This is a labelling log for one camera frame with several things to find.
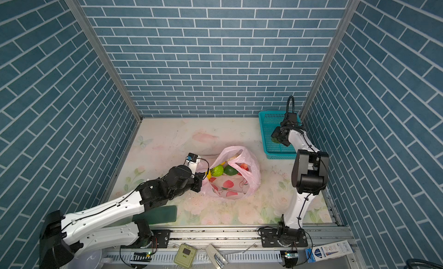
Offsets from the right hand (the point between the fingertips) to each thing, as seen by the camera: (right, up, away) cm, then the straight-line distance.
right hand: (277, 134), depth 99 cm
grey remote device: (-33, -49, -31) cm, 67 cm away
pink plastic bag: (-24, -28, -10) cm, 38 cm away
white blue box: (+13, -48, -28) cm, 58 cm away
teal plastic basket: (-2, +9, +17) cm, 19 cm away
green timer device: (-46, -49, -31) cm, 74 cm away
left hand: (-38, -18, -24) cm, 48 cm away
